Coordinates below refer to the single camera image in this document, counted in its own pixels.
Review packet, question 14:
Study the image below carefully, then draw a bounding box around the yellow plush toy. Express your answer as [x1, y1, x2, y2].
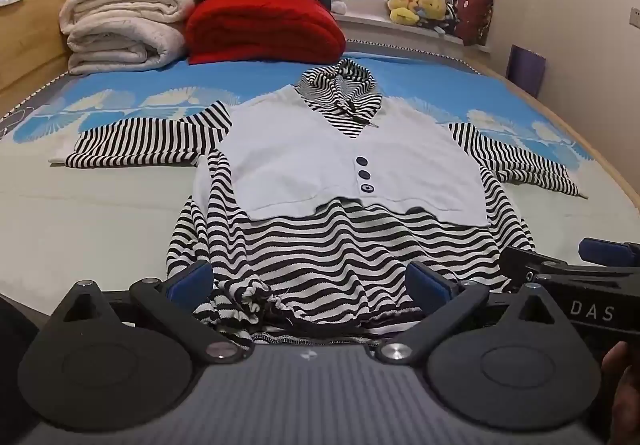
[417, 0, 449, 22]
[386, 0, 422, 25]

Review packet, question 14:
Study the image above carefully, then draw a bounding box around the purple board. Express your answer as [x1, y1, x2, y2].
[506, 44, 547, 98]

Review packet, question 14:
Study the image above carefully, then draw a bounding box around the red folded blanket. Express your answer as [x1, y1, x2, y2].
[184, 0, 347, 66]

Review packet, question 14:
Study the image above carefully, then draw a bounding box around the dark red cushion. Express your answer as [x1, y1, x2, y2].
[455, 0, 496, 46]

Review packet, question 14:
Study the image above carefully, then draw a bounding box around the blue white leaf-print bed sheet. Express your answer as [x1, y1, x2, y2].
[0, 42, 640, 321]

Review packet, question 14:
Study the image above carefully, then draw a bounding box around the white folded quilt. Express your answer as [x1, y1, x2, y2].
[59, 0, 197, 76]

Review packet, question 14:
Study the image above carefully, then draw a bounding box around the striped hooded top white vest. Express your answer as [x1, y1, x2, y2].
[49, 59, 587, 343]

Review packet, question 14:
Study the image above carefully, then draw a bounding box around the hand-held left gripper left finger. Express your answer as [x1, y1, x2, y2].
[56, 260, 253, 367]

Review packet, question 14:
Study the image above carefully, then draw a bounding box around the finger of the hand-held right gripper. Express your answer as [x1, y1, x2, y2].
[578, 237, 640, 269]
[499, 247, 587, 284]

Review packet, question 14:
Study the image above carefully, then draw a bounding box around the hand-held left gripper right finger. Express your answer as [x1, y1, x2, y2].
[375, 261, 568, 366]

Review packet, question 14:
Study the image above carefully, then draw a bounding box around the person's right hand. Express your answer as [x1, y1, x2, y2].
[601, 341, 640, 445]

